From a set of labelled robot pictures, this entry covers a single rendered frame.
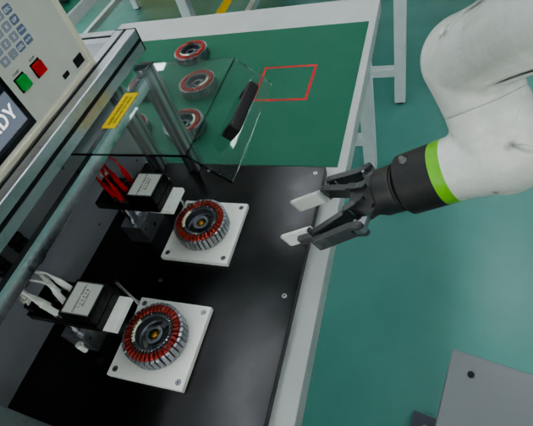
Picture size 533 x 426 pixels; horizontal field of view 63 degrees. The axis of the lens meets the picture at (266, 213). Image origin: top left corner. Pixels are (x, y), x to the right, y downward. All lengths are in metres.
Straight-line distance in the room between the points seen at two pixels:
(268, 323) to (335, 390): 0.78
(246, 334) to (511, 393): 0.40
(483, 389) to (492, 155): 0.30
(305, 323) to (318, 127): 0.51
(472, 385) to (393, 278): 1.04
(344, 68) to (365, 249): 0.76
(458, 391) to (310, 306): 0.28
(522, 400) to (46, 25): 0.85
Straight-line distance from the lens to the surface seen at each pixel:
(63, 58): 0.80
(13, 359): 0.94
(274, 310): 0.78
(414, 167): 0.63
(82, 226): 1.00
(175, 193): 0.87
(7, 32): 0.74
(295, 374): 0.76
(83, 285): 0.78
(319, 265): 0.84
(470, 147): 0.59
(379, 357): 1.55
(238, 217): 0.91
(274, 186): 0.95
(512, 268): 1.75
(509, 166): 0.59
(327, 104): 1.16
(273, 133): 1.11
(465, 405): 0.66
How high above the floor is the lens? 1.46
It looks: 49 degrees down
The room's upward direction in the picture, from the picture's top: 21 degrees counter-clockwise
